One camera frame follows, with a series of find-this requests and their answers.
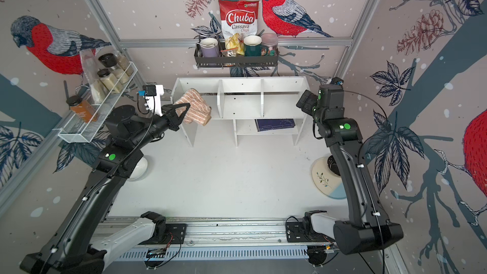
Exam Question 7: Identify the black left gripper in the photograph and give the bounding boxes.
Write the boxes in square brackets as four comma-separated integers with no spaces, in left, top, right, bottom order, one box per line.
[132,100,191,150]

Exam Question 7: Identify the pink striped fluffy cloth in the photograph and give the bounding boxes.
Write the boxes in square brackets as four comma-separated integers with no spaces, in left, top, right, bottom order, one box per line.
[175,88,212,126]

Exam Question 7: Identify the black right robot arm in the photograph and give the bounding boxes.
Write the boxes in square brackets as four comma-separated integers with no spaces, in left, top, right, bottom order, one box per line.
[296,84,404,255]

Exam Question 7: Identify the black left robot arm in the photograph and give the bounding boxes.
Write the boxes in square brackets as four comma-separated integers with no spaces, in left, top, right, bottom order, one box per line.
[20,104,190,273]

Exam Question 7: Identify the white wooden bookshelf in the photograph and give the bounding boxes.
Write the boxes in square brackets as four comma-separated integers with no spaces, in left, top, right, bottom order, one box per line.
[171,77,309,145]

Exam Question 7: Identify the black cup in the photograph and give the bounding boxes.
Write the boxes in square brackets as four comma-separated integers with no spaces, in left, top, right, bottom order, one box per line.
[327,156,341,177]

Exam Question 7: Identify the lilac mug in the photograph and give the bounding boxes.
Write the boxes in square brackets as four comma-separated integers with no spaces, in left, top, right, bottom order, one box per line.
[199,38,220,58]

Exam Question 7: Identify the dark blue book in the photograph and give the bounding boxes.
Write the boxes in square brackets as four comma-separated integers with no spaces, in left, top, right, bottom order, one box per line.
[255,119,295,132]

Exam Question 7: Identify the yellow snack packet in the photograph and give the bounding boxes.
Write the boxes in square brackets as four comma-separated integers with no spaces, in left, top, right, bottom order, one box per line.
[224,33,245,57]

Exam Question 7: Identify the white bowl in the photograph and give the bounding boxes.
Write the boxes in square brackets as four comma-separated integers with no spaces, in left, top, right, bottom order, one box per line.
[128,157,148,181]

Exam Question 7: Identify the black-lid spice jar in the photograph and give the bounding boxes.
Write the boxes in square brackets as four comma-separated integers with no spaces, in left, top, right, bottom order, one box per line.
[97,68,123,94]
[98,53,129,84]

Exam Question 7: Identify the cream and blue plate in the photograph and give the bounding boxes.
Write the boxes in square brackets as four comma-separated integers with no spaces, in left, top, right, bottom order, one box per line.
[311,157,346,200]

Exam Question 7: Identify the pink lidded jar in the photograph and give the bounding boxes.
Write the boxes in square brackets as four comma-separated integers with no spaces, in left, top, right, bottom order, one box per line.
[261,33,279,56]

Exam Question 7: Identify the green mug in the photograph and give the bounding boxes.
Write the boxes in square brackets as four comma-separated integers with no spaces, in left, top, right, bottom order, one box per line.
[243,35,262,57]

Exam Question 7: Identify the red Chuba chips bag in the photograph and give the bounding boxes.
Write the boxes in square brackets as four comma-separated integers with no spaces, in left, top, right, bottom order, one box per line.
[219,0,259,40]

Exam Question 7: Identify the orange spice jar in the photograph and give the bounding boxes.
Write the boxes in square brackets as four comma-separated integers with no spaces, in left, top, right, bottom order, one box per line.
[66,95,98,123]

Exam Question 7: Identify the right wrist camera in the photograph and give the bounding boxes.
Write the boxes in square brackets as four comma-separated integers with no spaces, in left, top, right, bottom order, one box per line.
[330,77,344,86]

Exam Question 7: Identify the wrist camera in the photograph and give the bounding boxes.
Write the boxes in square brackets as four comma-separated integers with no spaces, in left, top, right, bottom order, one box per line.
[330,77,344,86]
[138,84,164,116]

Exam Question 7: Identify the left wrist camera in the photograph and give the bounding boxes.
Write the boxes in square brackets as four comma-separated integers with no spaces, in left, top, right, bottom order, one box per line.
[138,84,164,116]

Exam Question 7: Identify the black wall basket shelf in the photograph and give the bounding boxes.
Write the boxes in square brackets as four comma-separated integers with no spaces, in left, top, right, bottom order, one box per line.
[194,45,280,68]

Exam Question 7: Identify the white wire spice rack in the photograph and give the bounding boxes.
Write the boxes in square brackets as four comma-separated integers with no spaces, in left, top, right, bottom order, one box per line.
[57,62,138,143]

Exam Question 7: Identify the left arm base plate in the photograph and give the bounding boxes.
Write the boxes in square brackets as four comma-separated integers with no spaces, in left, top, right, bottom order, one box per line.
[140,223,187,245]

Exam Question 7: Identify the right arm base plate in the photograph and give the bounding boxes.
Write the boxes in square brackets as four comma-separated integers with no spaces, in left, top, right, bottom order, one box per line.
[285,218,335,243]

